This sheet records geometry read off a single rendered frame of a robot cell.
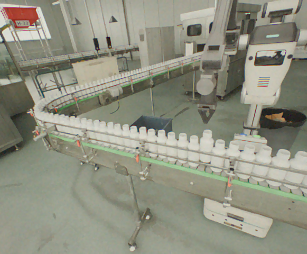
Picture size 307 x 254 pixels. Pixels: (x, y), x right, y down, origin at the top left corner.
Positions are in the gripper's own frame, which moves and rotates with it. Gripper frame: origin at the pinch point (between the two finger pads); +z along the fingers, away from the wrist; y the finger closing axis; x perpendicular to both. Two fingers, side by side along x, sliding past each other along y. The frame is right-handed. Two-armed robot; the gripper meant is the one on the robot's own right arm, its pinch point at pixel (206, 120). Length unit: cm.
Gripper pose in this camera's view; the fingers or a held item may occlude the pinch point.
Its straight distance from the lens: 74.5
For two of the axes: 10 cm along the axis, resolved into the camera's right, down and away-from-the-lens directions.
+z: 0.9, 8.7, 4.9
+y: -4.4, 4.7, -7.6
